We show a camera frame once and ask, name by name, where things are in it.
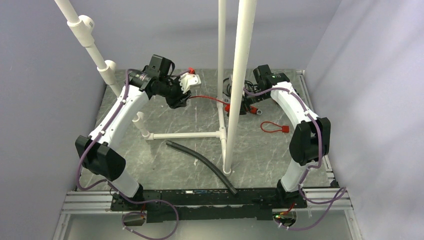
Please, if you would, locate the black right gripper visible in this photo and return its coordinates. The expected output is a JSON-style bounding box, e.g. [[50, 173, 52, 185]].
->
[[226, 86, 269, 116]]

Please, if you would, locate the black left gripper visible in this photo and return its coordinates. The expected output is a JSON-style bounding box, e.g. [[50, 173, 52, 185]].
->
[[158, 75, 192, 109]]

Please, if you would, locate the short red wire connector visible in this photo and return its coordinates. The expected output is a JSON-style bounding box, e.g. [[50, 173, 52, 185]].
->
[[189, 95, 230, 113]]

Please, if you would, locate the red wire with connector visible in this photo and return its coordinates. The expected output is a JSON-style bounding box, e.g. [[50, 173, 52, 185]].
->
[[259, 121, 291, 135]]

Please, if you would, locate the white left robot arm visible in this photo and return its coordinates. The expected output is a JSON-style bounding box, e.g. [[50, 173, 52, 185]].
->
[[75, 54, 201, 210]]

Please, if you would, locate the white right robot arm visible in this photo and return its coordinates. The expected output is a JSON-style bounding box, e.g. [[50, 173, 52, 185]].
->
[[244, 64, 331, 208]]

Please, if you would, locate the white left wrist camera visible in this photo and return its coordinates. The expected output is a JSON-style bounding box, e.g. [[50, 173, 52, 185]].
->
[[179, 73, 202, 94]]

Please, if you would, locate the black corrugated hose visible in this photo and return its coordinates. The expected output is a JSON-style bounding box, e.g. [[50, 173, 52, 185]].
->
[[165, 140, 238, 196]]

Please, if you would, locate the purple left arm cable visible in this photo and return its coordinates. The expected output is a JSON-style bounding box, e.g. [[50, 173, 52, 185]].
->
[[75, 68, 180, 240]]

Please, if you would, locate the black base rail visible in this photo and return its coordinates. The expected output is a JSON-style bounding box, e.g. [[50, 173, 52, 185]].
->
[[110, 187, 308, 223]]

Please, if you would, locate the white PVC pipe frame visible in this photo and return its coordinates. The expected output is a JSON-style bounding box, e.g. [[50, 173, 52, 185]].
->
[[53, 0, 258, 176]]

